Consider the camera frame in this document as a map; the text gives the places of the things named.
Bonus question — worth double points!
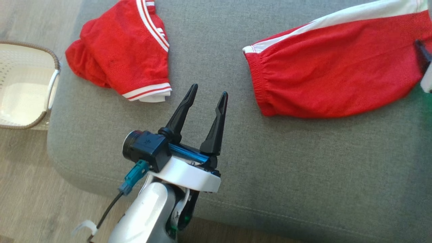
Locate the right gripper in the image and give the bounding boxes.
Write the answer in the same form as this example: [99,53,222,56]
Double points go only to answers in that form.
[414,39,432,93]

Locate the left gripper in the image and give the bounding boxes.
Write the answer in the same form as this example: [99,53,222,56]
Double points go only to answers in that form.
[148,83,229,193]

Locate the red shorts with white stripe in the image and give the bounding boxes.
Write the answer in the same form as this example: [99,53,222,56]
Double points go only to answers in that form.
[242,0,432,119]

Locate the red jersey with white trim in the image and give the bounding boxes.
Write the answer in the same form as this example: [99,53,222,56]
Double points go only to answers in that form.
[65,0,172,103]

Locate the large grey sofa seat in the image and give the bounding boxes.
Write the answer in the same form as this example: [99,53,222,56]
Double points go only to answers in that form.
[47,0,432,243]

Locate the white basket brown rim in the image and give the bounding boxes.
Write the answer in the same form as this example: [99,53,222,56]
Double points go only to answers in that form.
[0,41,61,130]

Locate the teal plug black cable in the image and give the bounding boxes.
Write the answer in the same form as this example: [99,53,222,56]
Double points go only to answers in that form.
[96,159,150,230]

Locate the white cable strap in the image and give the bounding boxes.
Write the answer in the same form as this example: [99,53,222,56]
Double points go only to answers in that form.
[72,220,99,243]

